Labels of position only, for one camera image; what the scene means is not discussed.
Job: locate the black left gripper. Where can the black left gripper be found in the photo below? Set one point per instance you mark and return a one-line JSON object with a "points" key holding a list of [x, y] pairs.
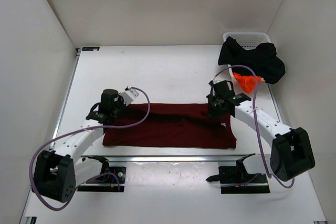
{"points": [[120, 100]]}

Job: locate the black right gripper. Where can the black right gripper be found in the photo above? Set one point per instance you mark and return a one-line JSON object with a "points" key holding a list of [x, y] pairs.
{"points": [[212, 113]]}

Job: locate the black t shirt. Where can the black t shirt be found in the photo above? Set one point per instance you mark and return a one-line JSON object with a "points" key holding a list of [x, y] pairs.
{"points": [[278, 69]]}

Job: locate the dark red t shirt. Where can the dark red t shirt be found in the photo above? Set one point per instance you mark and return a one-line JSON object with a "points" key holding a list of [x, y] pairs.
{"points": [[170, 125]]}

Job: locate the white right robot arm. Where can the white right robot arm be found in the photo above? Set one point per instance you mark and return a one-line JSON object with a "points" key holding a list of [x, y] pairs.
{"points": [[291, 151]]}

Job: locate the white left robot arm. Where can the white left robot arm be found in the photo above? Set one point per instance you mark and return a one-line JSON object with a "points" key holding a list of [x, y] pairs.
{"points": [[58, 172]]}

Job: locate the orange t shirt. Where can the orange t shirt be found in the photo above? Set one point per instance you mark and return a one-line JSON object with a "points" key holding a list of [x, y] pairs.
{"points": [[247, 83]]}

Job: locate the dark logo sticker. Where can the dark logo sticker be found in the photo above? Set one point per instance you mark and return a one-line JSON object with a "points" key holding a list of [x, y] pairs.
{"points": [[90, 49]]}

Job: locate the white plastic laundry basket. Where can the white plastic laundry basket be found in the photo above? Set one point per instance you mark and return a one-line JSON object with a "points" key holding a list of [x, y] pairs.
{"points": [[245, 48]]}

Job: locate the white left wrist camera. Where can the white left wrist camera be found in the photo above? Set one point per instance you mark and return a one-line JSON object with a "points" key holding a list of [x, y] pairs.
{"points": [[128, 95]]}

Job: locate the aluminium front table rail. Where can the aluminium front table rail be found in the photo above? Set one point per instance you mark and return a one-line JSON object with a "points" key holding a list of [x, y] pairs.
{"points": [[168, 158]]}

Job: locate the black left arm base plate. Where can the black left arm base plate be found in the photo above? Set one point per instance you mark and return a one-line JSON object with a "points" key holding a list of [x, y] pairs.
{"points": [[110, 179]]}

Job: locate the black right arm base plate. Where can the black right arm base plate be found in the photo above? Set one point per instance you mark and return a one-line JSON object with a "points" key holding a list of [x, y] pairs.
{"points": [[236, 180]]}

